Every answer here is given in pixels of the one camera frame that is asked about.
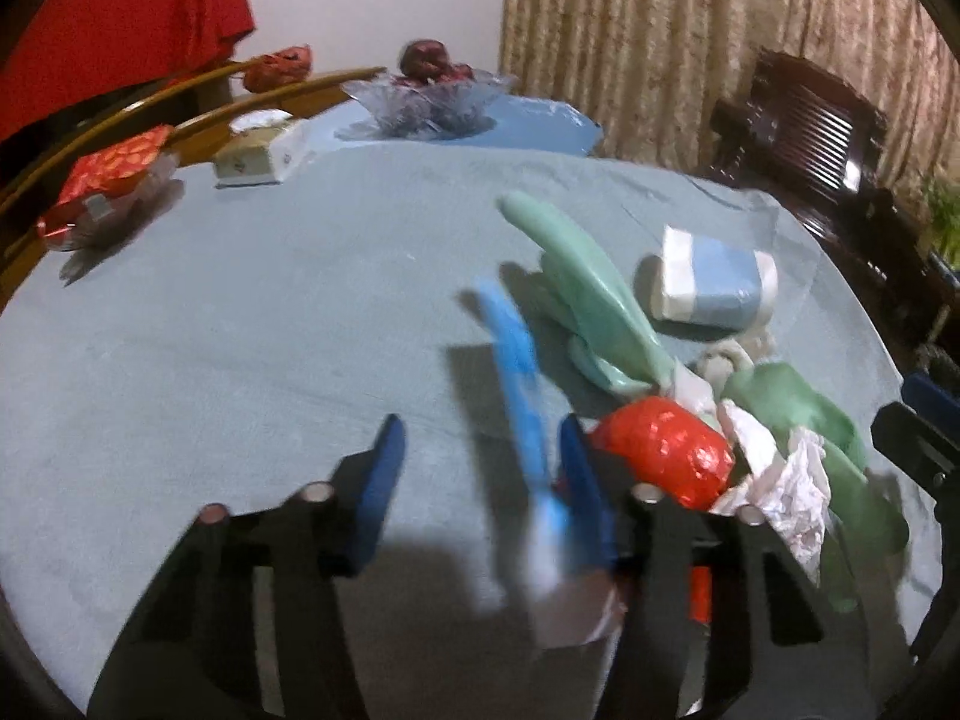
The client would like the red shiny wrapper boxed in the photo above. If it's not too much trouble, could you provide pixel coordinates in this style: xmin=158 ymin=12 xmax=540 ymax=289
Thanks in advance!
xmin=589 ymin=397 xmax=736 ymax=511

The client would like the red cloth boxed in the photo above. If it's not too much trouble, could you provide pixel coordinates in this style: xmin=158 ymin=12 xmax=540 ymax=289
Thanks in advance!
xmin=0 ymin=0 xmax=256 ymax=143

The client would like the dark wooden armchair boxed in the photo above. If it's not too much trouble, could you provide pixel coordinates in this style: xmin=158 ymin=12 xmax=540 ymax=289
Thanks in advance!
xmin=694 ymin=49 xmax=923 ymax=346

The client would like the wooden television cabinet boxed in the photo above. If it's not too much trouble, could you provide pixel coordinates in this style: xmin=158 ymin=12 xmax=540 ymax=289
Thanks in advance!
xmin=0 ymin=60 xmax=391 ymax=301

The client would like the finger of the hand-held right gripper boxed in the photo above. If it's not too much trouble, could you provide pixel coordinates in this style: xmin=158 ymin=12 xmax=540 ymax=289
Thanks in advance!
xmin=900 ymin=371 xmax=960 ymax=425
xmin=870 ymin=401 xmax=960 ymax=518

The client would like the beige floral curtain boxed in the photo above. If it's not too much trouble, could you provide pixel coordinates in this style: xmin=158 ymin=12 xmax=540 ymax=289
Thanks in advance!
xmin=499 ymin=0 xmax=953 ymax=188

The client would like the pile of red apples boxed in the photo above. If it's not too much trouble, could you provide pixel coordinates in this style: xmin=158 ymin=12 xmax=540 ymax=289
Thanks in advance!
xmin=396 ymin=39 xmax=475 ymax=87

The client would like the white tissue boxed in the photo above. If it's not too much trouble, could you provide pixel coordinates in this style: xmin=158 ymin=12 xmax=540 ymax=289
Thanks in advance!
xmin=675 ymin=360 xmax=833 ymax=586

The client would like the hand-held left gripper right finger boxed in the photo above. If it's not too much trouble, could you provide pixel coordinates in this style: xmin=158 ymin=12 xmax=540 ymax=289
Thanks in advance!
xmin=559 ymin=414 xmax=878 ymax=720

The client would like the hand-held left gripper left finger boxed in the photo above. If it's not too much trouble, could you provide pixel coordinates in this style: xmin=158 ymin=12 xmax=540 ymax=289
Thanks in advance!
xmin=86 ymin=414 xmax=406 ymax=720

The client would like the red patterned packet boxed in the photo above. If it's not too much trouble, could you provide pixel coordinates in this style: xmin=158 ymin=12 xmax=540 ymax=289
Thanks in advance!
xmin=37 ymin=125 xmax=175 ymax=252

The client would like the green rubber glove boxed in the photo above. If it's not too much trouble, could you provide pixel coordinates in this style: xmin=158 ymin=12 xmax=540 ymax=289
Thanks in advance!
xmin=720 ymin=364 xmax=910 ymax=616
xmin=501 ymin=191 xmax=676 ymax=398

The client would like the potted narcissus plant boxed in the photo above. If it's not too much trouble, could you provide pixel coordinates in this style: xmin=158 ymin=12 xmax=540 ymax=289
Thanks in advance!
xmin=919 ymin=172 xmax=960 ymax=271

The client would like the glass fruit bowl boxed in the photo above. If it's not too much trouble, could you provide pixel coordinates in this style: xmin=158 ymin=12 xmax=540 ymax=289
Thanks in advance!
xmin=341 ymin=67 xmax=518 ymax=140

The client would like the blue toothbrush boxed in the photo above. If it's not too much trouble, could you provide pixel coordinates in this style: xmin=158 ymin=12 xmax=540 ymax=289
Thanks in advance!
xmin=474 ymin=277 xmax=582 ymax=601

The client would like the beige tissue box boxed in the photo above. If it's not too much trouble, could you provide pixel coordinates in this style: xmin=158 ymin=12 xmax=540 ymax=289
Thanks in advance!
xmin=212 ymin=111 xmax=310 ymax=188

